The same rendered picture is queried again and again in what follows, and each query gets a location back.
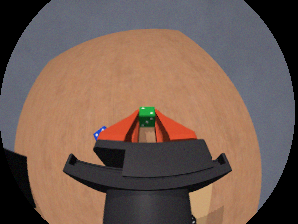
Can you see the tan square mat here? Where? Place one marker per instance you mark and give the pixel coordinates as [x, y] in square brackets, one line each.
[200, 202]

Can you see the blue die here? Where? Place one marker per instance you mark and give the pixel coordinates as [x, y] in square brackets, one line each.
[96, 134]

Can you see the green die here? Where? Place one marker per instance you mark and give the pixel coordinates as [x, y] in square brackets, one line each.
[147, 117]

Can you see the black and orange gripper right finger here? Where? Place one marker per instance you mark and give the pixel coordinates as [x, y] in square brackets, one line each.
[170, 131]

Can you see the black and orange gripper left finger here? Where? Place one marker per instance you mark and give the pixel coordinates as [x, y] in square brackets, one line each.
[123, 130]

